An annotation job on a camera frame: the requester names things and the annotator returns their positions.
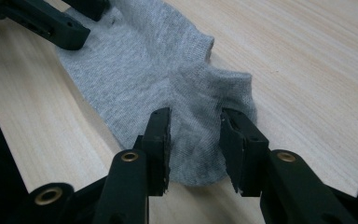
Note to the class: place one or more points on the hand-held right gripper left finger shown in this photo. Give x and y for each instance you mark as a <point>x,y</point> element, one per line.
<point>127,186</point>

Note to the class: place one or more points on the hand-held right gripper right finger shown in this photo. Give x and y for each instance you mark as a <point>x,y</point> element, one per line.
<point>251,161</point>

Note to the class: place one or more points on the grey ankle sock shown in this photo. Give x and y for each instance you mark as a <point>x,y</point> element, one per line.
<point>136,62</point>

